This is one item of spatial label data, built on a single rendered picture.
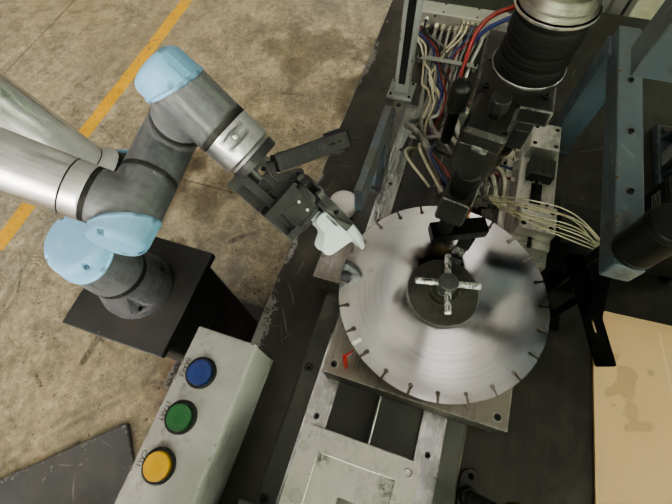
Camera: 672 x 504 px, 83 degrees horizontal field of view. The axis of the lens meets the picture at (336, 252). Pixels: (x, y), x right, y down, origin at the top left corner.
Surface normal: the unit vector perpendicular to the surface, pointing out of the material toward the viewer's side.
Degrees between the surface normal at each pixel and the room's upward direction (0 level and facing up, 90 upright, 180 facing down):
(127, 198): 29
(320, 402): 0
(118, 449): 0
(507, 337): 0
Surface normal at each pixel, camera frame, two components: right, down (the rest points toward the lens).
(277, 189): 0.30, 0.19
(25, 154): 0.46, -0.37
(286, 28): -0.04, -0.43
